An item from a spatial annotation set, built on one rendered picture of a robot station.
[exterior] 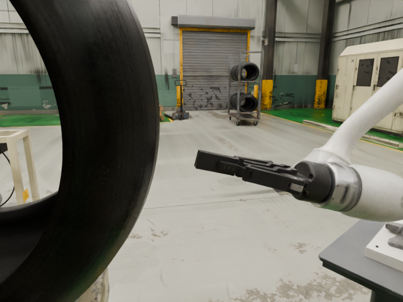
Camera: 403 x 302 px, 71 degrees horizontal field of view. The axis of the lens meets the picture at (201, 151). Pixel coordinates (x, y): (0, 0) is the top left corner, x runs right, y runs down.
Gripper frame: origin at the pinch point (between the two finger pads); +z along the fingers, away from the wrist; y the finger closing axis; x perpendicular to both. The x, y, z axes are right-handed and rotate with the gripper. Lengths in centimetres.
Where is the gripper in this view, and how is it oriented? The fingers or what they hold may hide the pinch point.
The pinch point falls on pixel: (216, 162)
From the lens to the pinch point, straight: 48.4
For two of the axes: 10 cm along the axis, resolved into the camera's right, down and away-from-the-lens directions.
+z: -9.5, -2.0, -2.5
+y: 2.0, 2.4, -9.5
